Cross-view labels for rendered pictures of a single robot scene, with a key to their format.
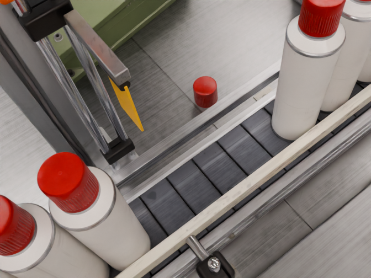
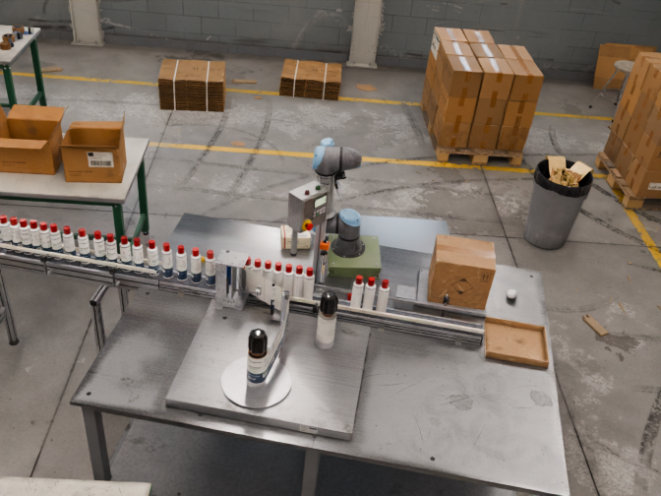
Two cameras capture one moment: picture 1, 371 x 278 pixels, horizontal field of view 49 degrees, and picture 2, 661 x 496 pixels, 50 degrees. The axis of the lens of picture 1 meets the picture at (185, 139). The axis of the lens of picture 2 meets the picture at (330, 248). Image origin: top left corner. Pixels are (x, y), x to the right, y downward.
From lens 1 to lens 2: 3.22 m
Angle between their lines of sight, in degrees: 32
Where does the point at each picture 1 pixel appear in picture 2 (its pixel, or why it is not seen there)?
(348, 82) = (366, 303)
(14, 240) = (299, 271)
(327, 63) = (356, 288)
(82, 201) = (309, 274)
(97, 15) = (345, 266)
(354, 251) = (338, 327)
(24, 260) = (297, 275)
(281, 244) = not seen: hidden behind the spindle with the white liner
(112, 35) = (345, 273)
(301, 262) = not seen: hidden behind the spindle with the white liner
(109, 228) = (308, 282)
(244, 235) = not seen: hidden behind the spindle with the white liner
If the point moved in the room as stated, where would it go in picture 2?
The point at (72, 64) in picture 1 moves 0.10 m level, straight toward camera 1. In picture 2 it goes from (331, 272) to (327, 282)
